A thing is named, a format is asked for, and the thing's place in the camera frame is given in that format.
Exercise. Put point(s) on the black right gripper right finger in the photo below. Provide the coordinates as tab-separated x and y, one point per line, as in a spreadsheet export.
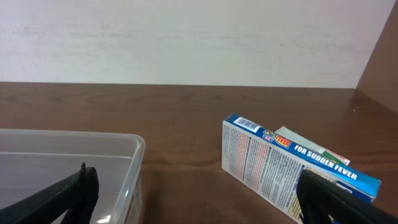
323	202

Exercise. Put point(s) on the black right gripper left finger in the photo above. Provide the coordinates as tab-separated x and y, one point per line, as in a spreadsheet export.
74	198

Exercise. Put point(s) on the blue fever patch box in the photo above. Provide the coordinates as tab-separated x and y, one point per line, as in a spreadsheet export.
270	165

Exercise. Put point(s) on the white Panadol box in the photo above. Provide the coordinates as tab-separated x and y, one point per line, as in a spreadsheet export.
285	132

